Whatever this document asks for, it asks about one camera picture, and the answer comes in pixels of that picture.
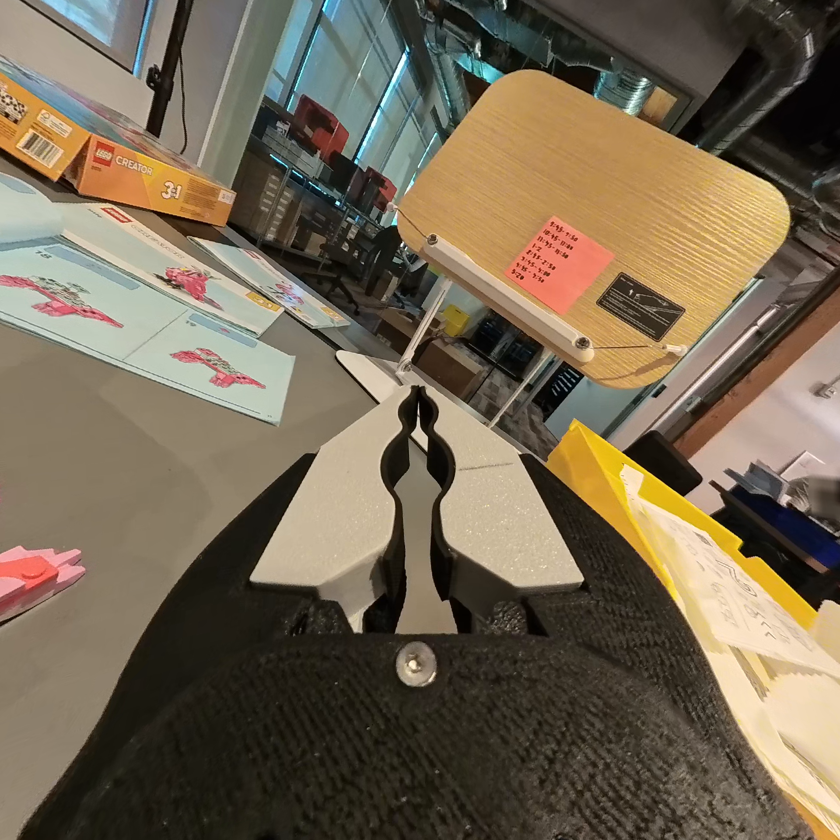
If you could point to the orange toy brick box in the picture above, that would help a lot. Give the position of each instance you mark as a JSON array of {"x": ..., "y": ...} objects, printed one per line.
[{"x": 131, "y": 170}]

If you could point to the black ceiling duct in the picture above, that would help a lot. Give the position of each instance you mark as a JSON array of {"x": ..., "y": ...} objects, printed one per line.
[{"x": 774, "y": 79}]

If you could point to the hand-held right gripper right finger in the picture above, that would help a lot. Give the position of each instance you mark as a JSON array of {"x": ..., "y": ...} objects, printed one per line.
[{"x": 512, "y": 525}]

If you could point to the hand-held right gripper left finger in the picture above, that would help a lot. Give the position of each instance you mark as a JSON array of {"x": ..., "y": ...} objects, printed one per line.
[{"x": 315, "y": 525}]

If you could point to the blue storage bin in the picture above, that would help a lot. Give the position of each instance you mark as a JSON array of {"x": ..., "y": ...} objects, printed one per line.
[{"x": 781, "y": 525}]

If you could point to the silver ventilation duct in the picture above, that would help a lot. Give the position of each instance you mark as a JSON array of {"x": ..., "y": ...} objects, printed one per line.
[{"x": 453, "y": 59}]

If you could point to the black tripod stand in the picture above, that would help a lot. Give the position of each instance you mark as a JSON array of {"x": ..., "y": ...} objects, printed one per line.
[{"x": 167, "y": 65}]

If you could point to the yellow plastic bin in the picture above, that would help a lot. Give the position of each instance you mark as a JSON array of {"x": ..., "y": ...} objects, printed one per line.
[{"x": 590, "y": 472}]

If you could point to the drawer cabinet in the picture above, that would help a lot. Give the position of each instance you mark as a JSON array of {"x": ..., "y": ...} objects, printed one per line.
[{"x": 269, "y": 197}]

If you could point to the open light blue instruction booklet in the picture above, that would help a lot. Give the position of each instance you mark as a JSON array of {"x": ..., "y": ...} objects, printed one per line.
[{"x": 98, "y": 308}]

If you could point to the papers in yellow bin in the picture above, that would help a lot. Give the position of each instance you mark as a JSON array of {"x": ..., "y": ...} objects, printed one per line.
[{"x": 709, "y": 577}]

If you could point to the pink sticky note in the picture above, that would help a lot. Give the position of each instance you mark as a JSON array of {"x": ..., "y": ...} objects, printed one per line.
[{"x": 558, "y": 262}]

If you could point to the grey desk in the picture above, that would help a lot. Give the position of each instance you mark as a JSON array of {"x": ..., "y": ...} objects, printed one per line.
[{"x": 164, "y": 472}]

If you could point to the small yellow box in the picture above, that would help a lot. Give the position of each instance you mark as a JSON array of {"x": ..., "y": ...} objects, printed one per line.
[{"x": 456, "y": 319}]

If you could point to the large window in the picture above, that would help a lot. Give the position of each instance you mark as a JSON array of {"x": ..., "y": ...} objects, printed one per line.
[{"x": 92, "y": 26}]

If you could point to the black warning label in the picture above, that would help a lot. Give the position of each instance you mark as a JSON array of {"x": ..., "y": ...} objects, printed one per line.
[{"x": 640, "y": 307}]

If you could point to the pink brick model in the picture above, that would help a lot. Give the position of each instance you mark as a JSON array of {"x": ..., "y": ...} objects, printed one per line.
[{"x": 33, "y": 581}]

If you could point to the pale paper bag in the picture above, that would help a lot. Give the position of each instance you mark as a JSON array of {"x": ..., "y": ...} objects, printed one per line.
[{"x": 800, "y": 722}]

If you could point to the wooden panel desk lamp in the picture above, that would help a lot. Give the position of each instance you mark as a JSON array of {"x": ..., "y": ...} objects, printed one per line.
[{"x": 590, "y": 164}]

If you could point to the red storage box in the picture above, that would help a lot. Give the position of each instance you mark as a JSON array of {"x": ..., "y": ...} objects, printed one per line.
[
  {"x": 380, "y": 187},
  {"x": 318, "y": 124}
]

